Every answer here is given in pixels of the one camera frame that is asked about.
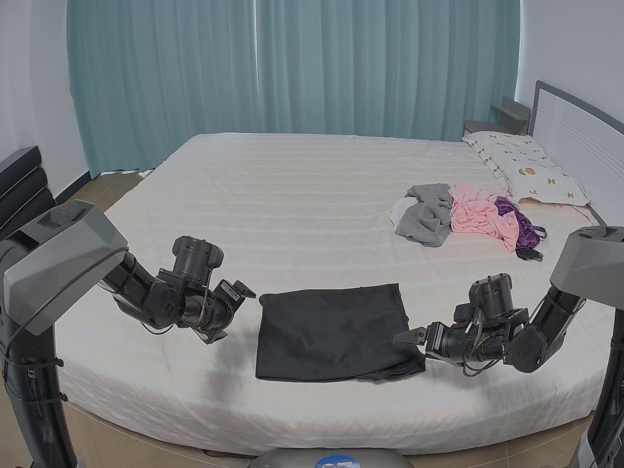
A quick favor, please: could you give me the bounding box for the black chest of drawers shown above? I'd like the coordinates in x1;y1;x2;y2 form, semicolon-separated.
0;145;57;228

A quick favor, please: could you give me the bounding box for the black T-shirt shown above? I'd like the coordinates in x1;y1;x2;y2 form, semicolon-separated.
255;283;427;383

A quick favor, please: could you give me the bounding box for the bed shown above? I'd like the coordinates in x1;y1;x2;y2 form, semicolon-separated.
54;80;624;457

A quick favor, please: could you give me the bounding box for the grey garment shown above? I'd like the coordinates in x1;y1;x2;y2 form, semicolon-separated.
395;182;454;247

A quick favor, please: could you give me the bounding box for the purple garment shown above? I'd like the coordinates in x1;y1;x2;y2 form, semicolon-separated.
493;197;548;252

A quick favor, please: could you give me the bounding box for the pink garment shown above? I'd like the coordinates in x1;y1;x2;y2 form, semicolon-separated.
448;182;522;254

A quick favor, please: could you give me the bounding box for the blue-green curtain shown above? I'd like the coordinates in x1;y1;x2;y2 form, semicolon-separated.
256;0;521;140
68;0;261;174

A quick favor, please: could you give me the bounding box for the white printed pillow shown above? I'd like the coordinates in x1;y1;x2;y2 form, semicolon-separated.
461;131;592;207

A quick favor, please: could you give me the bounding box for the white garment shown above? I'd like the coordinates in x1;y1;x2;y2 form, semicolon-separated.
389;198;415;225

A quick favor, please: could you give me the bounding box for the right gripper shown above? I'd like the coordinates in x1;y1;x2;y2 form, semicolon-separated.
392;321;462;364

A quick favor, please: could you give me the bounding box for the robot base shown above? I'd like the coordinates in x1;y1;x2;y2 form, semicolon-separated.
253;449;405;468

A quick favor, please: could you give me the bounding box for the grey bedside table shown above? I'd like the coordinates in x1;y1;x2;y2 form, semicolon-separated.
463;97;531;137

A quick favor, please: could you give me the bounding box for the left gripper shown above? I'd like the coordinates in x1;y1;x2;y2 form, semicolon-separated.
197;278;257;346

